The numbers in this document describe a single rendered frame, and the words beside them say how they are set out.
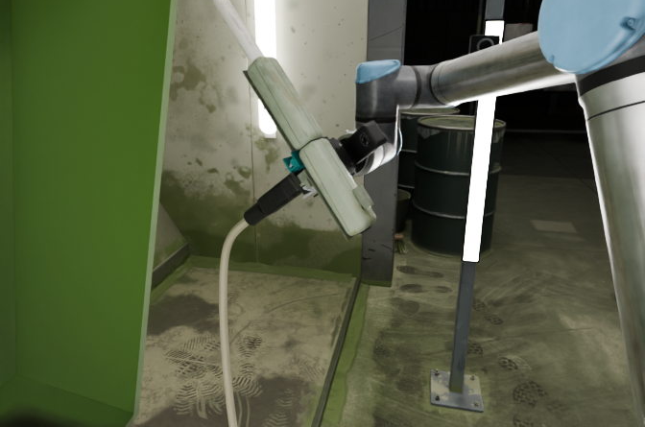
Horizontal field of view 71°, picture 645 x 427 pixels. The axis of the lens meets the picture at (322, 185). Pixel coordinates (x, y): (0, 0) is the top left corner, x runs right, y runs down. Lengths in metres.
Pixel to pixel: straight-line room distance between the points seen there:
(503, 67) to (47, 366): 1.26
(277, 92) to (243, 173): 2.02
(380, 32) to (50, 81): 1.69
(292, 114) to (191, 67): 2.07
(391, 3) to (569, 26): 1.99
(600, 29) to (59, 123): 0.98
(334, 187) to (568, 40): 0.36
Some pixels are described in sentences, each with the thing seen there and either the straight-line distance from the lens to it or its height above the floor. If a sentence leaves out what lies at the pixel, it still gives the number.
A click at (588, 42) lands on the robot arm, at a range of 0.44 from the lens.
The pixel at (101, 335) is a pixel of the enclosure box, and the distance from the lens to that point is 1.27.
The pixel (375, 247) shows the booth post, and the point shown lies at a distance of 2.65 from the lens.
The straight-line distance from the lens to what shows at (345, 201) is 0.66.
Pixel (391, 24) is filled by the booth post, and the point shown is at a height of 1.46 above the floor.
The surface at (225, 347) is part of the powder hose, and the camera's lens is 0.93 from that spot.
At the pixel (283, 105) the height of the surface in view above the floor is 1.27.
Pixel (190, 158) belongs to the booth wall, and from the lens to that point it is 2.83.
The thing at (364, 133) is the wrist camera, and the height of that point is 1.21.
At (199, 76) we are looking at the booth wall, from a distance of 2.71.
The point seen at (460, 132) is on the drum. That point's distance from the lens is 2.93.
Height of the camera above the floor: 1.35
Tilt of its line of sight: 17 degrees down
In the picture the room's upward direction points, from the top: straight up
